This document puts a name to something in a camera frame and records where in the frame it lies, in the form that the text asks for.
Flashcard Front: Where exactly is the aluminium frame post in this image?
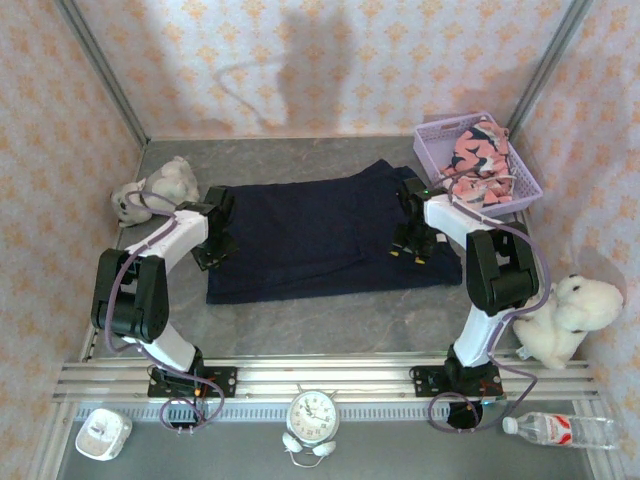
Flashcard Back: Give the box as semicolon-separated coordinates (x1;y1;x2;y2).
504;0;594;144
54;0;149;147

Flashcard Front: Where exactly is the silver alarm clock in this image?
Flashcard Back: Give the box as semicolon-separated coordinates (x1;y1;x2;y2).
285;384;342;449

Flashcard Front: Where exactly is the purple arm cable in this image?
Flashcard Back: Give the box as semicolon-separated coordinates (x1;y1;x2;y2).
427;174;557;434
102;189;226;434

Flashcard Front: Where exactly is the purple plastic basket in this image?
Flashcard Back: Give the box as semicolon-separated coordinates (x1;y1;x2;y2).
413;110;545;219

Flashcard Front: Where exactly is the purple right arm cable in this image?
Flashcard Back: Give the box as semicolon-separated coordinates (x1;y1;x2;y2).
427;174;557;434

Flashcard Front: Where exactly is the white plush toy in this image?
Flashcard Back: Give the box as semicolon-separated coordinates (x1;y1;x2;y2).
512;273;626;371

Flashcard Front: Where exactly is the aluminium table edge rail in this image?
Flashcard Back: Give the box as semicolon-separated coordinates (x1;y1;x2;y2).
79;319;104;362
512;209;539;241

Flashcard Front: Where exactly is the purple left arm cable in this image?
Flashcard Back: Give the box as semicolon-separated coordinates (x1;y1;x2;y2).
102;189;226;434

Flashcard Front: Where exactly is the white square clock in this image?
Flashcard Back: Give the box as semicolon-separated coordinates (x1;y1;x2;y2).
74;408;134;462

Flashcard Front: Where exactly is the grey slotted cable duct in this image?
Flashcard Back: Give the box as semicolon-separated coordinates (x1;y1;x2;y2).
74;402;506;424

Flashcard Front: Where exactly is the aluminium mounting rail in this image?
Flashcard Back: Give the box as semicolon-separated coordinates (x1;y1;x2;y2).
52;357;601;404

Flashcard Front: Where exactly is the pink patterned garment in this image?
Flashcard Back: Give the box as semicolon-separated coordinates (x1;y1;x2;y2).
439;119;519;211

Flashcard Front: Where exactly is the navy blue garment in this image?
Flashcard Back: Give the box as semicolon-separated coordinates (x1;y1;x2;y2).
205;158;464;305

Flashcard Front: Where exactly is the clear plastic water bottle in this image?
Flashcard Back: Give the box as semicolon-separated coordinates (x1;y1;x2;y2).
502;411;621;450

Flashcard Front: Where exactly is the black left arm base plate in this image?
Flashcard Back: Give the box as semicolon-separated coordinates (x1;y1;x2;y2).
147;366;238;399

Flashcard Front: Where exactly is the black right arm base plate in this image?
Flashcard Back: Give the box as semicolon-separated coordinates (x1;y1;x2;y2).
409;364;504;399

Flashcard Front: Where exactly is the grey plush toy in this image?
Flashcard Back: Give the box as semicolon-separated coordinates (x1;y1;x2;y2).
109;155;201;229

